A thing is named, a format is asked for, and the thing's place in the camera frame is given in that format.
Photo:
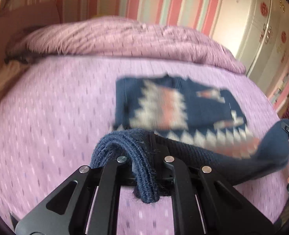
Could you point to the navy patterned knit sweater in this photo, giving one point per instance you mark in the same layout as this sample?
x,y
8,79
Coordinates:
x,y
125,142

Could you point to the purple dotted quilt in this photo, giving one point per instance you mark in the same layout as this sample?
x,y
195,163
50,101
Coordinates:
x,y
110,36

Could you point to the tan pillow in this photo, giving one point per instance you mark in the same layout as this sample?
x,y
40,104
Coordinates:
x,y
2,85

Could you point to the bed with purple dotted sheet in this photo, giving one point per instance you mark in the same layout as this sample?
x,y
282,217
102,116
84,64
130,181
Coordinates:
x,y
49,107

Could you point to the pink padded headboard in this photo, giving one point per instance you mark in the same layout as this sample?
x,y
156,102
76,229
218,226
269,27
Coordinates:
x,y
19,17

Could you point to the white wardrobe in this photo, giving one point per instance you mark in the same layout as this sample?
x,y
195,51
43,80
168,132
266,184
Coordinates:
x,y
257,24

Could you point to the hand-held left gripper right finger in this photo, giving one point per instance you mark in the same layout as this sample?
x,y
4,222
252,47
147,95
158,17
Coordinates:
x,y
176,173

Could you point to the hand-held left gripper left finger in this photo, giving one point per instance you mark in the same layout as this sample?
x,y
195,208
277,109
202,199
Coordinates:
x,y
117,171

